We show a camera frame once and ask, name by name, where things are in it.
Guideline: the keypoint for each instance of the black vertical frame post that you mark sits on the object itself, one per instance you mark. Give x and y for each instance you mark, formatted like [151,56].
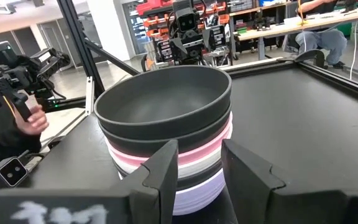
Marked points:
[76,46]

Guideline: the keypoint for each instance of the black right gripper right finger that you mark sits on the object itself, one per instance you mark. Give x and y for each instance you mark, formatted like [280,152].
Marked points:
[291,208]

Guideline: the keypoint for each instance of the black stereo camera box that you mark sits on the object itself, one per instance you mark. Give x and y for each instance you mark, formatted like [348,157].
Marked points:
[9,171]

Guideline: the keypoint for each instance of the person's hand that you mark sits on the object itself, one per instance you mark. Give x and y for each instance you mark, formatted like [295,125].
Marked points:
[34,121]

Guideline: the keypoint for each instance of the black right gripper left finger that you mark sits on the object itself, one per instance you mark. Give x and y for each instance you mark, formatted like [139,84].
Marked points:
[73,208]

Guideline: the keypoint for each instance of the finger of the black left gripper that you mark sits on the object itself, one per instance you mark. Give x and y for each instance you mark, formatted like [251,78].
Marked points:
[196,46]
[179,48]

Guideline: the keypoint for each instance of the black diagonal frame strut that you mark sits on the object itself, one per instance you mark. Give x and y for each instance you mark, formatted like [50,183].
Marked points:
[113,59]

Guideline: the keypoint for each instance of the person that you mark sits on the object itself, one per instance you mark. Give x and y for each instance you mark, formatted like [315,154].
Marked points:
[325,39]
[5,146]

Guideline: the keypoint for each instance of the red tool shelf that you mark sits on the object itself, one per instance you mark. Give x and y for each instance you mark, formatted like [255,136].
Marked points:
[154,6]

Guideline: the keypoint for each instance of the lilac ribbed bowl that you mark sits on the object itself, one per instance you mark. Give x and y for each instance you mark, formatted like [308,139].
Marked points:
[197,196]

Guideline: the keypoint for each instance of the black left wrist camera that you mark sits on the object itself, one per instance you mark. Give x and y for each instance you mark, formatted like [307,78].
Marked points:
[186,21]

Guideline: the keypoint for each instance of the wooden workbench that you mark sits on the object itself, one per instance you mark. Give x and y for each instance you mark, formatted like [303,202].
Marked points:
[291,29]

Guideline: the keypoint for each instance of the silver frame bracket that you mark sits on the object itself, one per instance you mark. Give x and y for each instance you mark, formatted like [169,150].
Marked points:
[89,93]

